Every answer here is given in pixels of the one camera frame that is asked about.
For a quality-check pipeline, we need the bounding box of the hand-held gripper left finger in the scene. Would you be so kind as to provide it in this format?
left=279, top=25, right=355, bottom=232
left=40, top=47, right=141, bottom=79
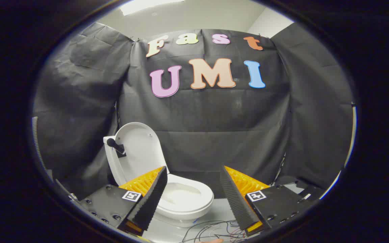
left=79, top=165, right=168, bottom=237

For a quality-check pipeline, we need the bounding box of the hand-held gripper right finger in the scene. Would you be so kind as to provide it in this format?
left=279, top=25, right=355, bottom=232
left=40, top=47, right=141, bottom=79
left=219, top=165, right=314, bottom=236

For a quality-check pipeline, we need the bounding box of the white toilet lid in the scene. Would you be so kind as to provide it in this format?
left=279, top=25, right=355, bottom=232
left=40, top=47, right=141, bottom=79
left=112, top=122, right=170, bottom=187

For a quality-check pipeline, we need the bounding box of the white toilet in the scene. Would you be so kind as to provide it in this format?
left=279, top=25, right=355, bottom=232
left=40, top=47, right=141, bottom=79
left=103, top=135, right=214, bottom=227

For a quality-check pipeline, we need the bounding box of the black backdrop cloth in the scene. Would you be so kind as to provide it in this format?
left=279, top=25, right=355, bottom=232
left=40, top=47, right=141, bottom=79
left=32, top=22, right=354, bottom=200

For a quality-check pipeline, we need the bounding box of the tangle of thin cables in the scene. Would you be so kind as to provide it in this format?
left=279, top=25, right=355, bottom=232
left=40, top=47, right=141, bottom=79
left=181, top=219, right=250, bottom=243

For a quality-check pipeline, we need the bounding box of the black knob handle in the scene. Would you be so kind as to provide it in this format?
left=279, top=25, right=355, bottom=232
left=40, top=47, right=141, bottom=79
left=106, top=137, right=127, bottom=158

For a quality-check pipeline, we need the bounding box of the grey ribbed hose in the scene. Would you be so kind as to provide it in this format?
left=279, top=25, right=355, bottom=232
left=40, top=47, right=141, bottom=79
left=31, top=116, right=47, bottom=171

